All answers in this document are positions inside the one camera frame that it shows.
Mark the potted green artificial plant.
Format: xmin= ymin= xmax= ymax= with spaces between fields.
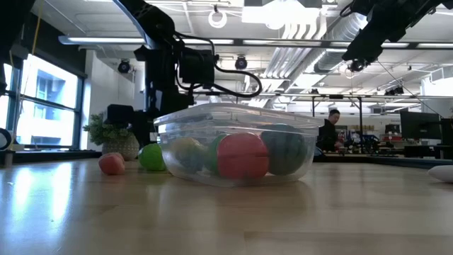
xmin=83 ymin=113 xmax=141 ymax=162

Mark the clear plastic tupperware container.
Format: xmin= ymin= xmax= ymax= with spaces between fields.
xmin=153 ymin=102 xmax=325 ymax=188

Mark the black monitor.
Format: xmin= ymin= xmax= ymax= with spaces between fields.
xmin=440 ymin=118 xmax=453 ymax=146
xmin=400 ymin=111 xmax=442 ymax=141

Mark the overhead light bar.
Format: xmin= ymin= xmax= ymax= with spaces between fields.
xmin=58 ymin=34 xmax=453 ymax=50

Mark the black metal stand frame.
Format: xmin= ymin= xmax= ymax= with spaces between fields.
xmin=311 ymin=93 xmax=364 ymax=149

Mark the thin yellow cable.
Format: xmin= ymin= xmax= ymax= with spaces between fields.
xmin=30 ymin=0 xmax=46 ymax=74

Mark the person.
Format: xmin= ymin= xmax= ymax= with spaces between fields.
xmin=316 ymin=108 xmax=343 ymax=153

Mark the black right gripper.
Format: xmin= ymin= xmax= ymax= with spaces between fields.
xmin=342 ymin=0 xmax=411 ymax=62

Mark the pink peach toy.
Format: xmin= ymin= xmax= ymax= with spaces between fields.
xmin=98 ymin=152 xmax=126 ymax=176

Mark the white cable coil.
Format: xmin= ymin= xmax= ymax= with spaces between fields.
xmin=207 ymin=9 xmax=228 ymax=29

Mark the large window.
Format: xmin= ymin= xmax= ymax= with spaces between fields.
xmin=0 ymin=52 xmax=88 ymax=149

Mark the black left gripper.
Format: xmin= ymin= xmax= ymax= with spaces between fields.
xmin=105 ymin=44 xmax=194 ymax=147

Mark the large red tomato toy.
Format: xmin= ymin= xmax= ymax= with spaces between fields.
xmin=216 ymin=132 xmax=270 ymax=180

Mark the striped green watermelon toy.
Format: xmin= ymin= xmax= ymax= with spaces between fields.
xmin=261 ymin=123 xmax=308 ymax=176

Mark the plain green apple toy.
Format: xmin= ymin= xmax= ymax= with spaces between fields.
xmin=204 ymin=133 xmax=227 ymax=175

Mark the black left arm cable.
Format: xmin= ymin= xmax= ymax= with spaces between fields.
xmin=173 ymin=31 xmax=263 ymax=99

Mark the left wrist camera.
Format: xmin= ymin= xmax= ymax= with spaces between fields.
xmin=178 ymin=47 xmax=217 ymax=86

